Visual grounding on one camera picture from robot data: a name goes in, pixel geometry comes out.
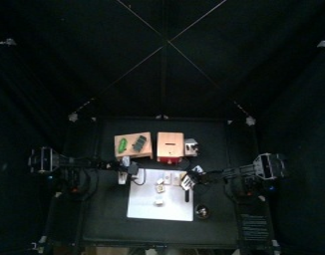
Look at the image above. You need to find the black cable loop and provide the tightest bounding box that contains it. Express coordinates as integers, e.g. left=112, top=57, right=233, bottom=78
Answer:
left=132, top=167, right=149, bottom=186

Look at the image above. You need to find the white rectangular tray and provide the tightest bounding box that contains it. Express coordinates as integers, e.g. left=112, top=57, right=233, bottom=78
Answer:
left=126, top=167, right=195, bottom=222

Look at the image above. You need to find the black plate with white text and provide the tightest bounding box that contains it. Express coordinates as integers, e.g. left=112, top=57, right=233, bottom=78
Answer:
left=239, top=212, right=271, bottom=244

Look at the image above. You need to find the wooden box with red base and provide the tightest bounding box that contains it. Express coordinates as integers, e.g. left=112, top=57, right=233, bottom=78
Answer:
left=157, top=131, right=187, bottom=164

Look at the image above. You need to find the small grey white toy appliance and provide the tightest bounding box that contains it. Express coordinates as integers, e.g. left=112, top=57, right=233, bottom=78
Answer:
left=183, top=137, right=200, bottom=157

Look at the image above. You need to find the wooden cutting board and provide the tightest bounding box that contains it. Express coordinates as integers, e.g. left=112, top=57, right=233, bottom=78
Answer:
left=114, top=131, right=156, bottom=160

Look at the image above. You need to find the small dark round bowl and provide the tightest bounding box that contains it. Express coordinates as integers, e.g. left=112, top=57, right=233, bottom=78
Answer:
left=195, top=204, right=212, bottom=220

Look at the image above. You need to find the dark green toy seaweed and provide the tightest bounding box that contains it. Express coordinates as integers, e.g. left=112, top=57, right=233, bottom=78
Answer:
left=132, top=134, right=149, bottom=152

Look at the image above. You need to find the green toy vegetable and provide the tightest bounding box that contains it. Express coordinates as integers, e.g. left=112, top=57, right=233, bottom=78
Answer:
left=118, top=137, right=130, bottom=154

